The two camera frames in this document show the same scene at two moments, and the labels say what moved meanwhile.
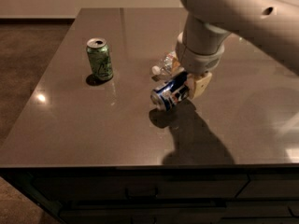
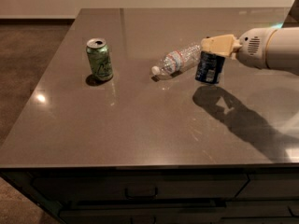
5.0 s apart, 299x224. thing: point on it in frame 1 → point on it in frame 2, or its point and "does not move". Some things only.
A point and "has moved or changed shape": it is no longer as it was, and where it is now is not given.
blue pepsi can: (171, 92) has moved or changed shape
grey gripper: (199, 61) → (251, 49)
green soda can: (100, 56) does not move
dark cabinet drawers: (163, 194) does not move
